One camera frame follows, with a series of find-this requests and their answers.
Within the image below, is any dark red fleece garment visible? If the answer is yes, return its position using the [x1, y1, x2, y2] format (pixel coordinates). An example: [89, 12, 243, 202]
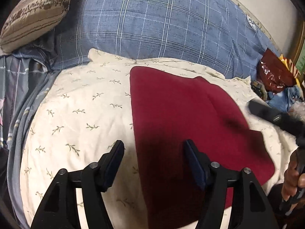
[130, 67, 275, 228]

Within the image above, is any person's right hand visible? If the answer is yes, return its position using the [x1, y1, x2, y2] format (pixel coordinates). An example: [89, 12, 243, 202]
[281, 151, 304, 201]

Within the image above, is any blue crumpled cloth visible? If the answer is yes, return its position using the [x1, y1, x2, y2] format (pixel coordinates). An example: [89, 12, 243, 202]
[266, 85, 303, 113]

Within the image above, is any red snack bag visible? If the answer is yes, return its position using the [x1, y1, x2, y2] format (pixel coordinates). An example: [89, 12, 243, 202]
[256, 48, 297, 93]

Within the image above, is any blue plaid pillow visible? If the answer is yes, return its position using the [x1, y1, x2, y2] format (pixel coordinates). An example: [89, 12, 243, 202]
[13, 0, 278, 79]

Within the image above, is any cream leaf print cloth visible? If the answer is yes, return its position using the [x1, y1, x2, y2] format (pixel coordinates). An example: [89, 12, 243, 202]
[20, 49, 296, 228]

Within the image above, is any grey star pattern bedsheet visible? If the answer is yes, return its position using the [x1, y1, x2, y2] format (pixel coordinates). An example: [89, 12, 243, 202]
[1, 55, 59, 228]

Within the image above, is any beige striped pillow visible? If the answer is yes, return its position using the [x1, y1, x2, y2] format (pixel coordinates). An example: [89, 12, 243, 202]
[1, 0, 71, 55]

